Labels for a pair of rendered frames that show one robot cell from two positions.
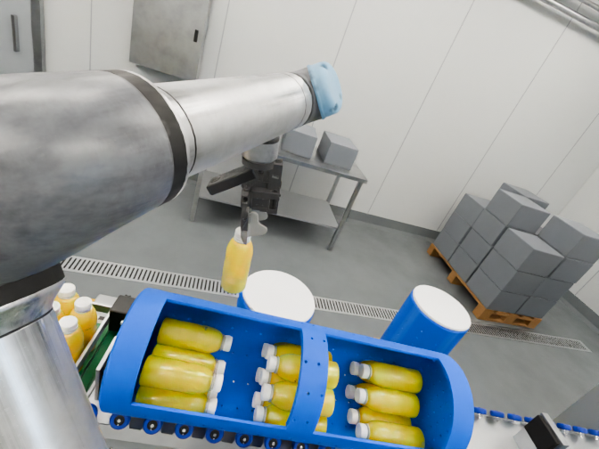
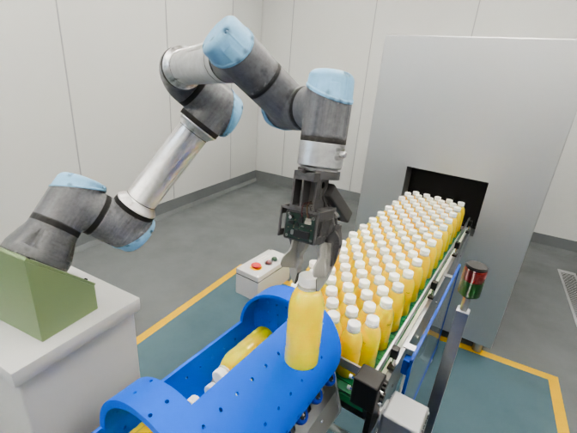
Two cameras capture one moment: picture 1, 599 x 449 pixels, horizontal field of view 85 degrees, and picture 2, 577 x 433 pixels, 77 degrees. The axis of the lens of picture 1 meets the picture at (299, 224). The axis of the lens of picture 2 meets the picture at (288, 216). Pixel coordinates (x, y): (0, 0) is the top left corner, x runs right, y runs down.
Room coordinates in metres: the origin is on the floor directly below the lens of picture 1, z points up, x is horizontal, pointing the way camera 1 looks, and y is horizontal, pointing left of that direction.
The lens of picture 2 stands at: (1.04, -0.32, 1.76)
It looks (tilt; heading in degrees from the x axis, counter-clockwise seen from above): 22 degrees down; 134
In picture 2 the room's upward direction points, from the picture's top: 5 degrees clockwise
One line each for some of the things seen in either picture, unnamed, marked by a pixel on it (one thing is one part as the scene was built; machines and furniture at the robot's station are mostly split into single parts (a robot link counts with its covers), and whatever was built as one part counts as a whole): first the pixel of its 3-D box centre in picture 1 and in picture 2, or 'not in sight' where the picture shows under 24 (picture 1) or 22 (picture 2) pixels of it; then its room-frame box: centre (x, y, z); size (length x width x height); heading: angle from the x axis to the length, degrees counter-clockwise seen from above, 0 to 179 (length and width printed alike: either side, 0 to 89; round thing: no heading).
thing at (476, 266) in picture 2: not in sight; (470, 288); (0.77, 0.77, 1.18); 0.06 x 0.06 x 0.16
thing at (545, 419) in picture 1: (537, 440); not in sight; (0.78, -0.98, 1.00); 0.10 x 0.04 x 0.15; 12
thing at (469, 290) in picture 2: not in sight; (470, 286); (0.77, 0.77, 1.18); 0.06 x 0.06 x 0.05
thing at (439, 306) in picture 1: (441, 306); not in sight; (1.29, -0.75, 1.03); 0.28 x 0.28 x 0.01
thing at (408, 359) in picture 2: not in sight; (422, 349); (0.61, 0.99, 0.70); 0.80 x 0.05 x 0.50; 102
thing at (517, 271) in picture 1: (504, 248); not in sight; (3.65, -2.31, 0.59); 1.20 x 0.80 x 1.19; 18
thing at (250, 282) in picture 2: not in sight; (264, 273); (0.17, 0.46, 1.05); 0.20 x 0.10 x 0.10; 102
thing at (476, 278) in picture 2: not in sight; (474, 273); (0.77, 0.77, 1.23); 0.06 x 0.06 x 0.04
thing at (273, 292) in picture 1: (279, 296); not in sight; (0.95, -0.03, 1.03); 0.28 x 0.28 x 0.01
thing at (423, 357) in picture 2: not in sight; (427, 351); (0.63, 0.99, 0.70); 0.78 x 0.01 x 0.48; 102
